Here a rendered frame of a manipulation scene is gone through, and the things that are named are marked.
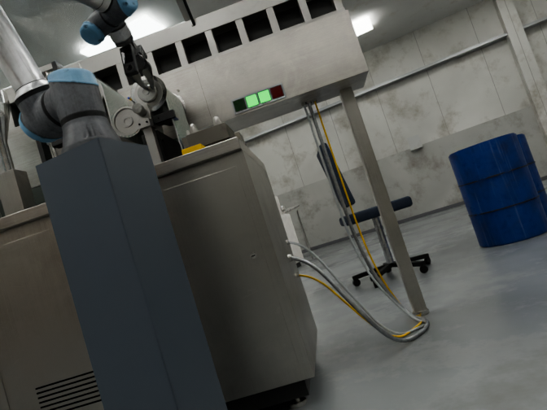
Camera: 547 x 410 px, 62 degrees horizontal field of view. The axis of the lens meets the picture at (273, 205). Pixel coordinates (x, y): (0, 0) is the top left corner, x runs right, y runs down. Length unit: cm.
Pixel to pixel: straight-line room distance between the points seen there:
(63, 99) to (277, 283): 81
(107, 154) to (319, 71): 126
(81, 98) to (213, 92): 102
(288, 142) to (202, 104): 952
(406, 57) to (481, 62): 162
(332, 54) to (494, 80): 938
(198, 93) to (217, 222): 88
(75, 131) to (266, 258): 68
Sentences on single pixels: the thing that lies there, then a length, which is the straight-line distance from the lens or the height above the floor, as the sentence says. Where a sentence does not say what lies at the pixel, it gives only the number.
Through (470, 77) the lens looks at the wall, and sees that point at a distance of 1139.
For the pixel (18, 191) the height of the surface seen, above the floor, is 107.
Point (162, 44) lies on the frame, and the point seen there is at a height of 159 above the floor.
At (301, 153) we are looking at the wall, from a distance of 1153.
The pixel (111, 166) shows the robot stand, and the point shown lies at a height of 83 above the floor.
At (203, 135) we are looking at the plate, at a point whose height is 101.
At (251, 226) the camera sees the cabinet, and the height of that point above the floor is 61.
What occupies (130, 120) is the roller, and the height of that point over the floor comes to 117.
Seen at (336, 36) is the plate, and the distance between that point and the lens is 221.
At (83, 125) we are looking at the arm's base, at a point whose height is 96.
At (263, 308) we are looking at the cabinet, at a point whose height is 35.
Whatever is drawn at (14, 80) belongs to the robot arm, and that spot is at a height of 116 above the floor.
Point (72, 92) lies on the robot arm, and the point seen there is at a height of 105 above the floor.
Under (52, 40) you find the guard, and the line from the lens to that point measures 249.
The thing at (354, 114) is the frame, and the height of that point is 101.
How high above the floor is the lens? 55
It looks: 4 degrees up
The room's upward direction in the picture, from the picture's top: 18 degrees counter-clockwise
